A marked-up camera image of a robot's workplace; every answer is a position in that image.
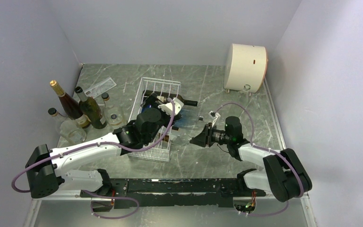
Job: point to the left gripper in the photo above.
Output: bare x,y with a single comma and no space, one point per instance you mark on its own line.
153,100

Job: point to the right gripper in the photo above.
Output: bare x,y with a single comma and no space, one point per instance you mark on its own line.
204,138

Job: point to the clear bottle blue emblem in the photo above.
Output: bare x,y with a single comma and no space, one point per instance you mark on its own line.
113,113

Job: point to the green wine bottle white label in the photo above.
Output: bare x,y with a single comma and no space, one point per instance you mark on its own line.
91,109

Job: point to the small clear glass bottle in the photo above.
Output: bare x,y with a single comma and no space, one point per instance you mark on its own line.
247,89

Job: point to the clear bottle cork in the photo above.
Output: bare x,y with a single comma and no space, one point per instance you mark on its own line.
67,128

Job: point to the clear bottle black gold cap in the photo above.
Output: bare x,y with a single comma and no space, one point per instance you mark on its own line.
172,134

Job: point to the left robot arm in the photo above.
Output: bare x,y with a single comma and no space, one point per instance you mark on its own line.
51,170

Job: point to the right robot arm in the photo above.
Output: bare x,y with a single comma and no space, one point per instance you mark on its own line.
282,172

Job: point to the dark green wine bottle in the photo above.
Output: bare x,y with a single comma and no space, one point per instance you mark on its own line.
163,95

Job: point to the amber bottle gold cap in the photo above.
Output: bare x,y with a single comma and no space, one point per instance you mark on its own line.
69,105

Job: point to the cream cylindrical appliance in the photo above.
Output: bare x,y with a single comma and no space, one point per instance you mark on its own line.
246,64

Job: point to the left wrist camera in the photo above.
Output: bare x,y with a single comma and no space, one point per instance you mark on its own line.
173,105

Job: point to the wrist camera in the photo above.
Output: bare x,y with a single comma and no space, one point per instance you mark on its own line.
214,116
173,105

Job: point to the white wire wine rack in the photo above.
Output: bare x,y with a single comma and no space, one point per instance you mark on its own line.
161,152

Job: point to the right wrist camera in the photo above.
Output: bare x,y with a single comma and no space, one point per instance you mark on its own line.
214,116

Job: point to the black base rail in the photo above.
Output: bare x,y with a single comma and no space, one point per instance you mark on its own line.
176,192

